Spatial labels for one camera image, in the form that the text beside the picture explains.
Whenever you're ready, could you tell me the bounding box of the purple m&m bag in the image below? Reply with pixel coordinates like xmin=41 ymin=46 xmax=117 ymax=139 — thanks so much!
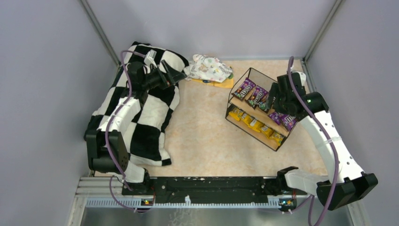
xmin=245 ymin=85 xmax=268 ymax=109
xmin=268 ymin=112 xmax=285 ymax=125
xmin=232 ymin=78 xmax=256 ymax=101

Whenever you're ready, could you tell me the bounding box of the brown M&M bag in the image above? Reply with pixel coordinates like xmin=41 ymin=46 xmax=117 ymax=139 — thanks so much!
xmin=256 ymin=94 xmax=269 ymax=113

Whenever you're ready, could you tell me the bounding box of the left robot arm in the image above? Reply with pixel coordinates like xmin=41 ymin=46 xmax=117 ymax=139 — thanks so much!
xmin=85 ymin=60 xmax=187 ymax=191

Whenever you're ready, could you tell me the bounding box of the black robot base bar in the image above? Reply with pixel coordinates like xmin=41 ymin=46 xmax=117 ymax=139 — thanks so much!
xmin=121 ymin=177 xmax=293 ymax=203

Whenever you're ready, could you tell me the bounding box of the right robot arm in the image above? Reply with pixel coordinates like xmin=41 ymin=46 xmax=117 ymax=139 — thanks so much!
xmin=269 ymin=72 xmax=378 ymax=210

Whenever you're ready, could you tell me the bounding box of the purple M&M bag on shelf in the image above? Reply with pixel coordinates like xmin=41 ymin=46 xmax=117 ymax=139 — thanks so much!
xmin=232 ymin=78 xmax=256 ymax=101

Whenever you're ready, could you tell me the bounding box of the yellow M&M bags lower shelf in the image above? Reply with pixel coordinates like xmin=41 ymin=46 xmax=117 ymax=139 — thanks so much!
xmin=228 ymin=107 xmax=285 ymax=146

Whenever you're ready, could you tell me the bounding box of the floral white cloth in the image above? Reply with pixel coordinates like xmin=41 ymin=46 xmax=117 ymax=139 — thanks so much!
xmin=184 ymin=54 xmax=233 ymax=83

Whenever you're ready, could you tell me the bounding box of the yellow cloth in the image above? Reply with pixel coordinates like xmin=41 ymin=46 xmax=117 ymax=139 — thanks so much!
xmin=191 ymin=77 xmax=234 ymax=89

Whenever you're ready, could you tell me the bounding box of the black white checkered pillow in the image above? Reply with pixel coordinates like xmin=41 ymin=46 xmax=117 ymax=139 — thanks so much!
xmin=86 ymin=41 xmax=189 ymax=166

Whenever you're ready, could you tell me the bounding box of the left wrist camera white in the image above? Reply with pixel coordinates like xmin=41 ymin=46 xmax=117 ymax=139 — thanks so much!
xmin=144 ymin=49 xmax=158 ymax=68

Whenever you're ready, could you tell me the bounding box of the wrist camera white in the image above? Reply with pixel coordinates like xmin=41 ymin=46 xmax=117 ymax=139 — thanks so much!
xmin=291 ymin=72 xmax=306 ymax=96
xmin=144 ymin=49 xmax=158 ymax=68

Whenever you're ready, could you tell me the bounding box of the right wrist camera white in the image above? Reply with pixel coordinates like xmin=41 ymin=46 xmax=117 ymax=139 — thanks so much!
xmin=291 ymin=72 xmax=306 ymax=96

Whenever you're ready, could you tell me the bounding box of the black wire wooden shelf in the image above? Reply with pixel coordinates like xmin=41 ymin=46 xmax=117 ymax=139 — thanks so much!
xmin=225 ymin=67 xmax=292 ymax=152

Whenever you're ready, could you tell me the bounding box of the white toothed rail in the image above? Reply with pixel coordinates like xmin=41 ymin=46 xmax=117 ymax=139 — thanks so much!
xmin=86 ymin=196 xmax=281 ymax=209

